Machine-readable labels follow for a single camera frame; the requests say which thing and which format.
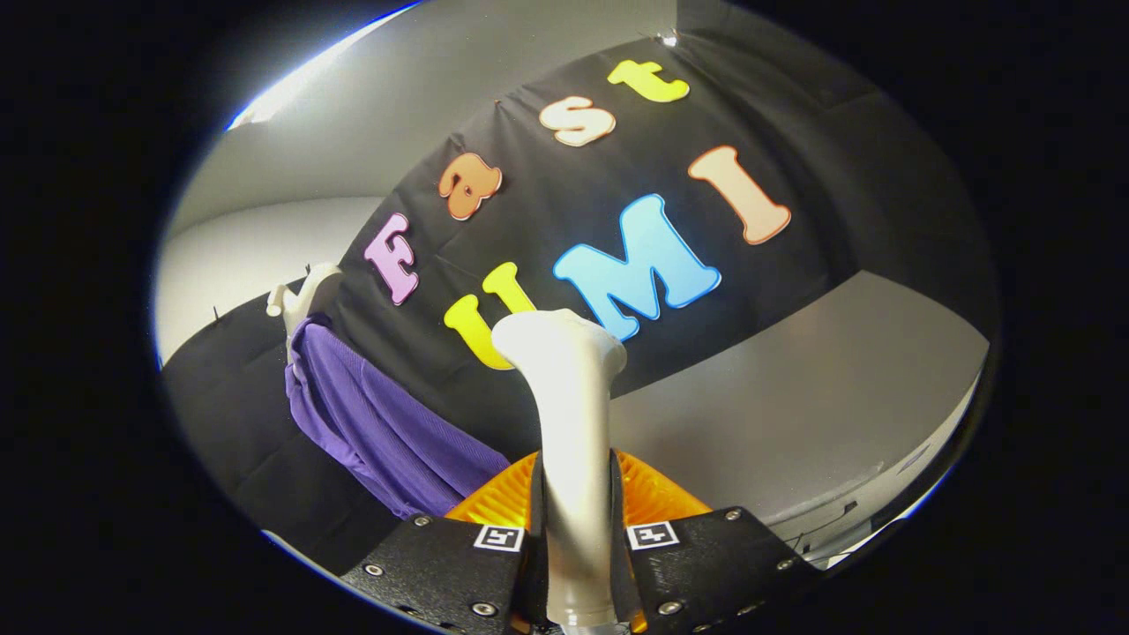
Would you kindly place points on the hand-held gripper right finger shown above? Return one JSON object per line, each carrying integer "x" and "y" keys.
{"x": 706, "y": 564}

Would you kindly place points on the grey cabinet with black top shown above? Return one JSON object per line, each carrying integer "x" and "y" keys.
{"x": 794, "y": 423}

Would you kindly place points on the purple jacket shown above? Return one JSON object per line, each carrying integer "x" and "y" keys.
{"x": 379, "y": 423}

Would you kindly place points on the white clothes hanger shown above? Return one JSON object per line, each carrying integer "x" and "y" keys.
{"x": 304, "y": 295}

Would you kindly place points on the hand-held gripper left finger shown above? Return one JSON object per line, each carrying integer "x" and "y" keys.
{"x": 441, "y": 564}

